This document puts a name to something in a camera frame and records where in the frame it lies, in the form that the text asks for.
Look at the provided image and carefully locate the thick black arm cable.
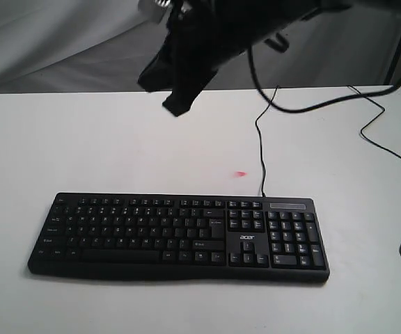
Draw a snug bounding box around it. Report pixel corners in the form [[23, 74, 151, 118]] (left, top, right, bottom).
[[249, 45, 401, 113]]

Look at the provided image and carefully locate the red mark on table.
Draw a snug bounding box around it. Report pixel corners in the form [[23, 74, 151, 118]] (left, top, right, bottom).
[[233, 171, 247, 177]]

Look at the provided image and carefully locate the thin black cable right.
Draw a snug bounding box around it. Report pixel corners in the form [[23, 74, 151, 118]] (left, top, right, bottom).
[[347, 85, 401, 271]]

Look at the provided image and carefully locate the black keyboard cable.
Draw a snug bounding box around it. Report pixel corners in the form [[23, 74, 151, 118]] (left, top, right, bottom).
[[254, 85, 279, 198]]

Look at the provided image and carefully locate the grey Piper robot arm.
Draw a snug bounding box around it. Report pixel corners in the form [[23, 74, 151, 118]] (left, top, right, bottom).
[[137, 0, 401, 117]]

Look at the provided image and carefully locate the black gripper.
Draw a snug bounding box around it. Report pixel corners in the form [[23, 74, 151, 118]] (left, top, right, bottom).
[[137, 1, 274, 116]]

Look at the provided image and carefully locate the black acer keyboard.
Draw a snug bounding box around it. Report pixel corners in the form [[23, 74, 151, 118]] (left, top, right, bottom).
[[28, 193, 330, 283]]

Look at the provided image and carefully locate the black tripod stand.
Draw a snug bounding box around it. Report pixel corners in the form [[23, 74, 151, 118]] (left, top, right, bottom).
[[383, 20, 401, 86]]

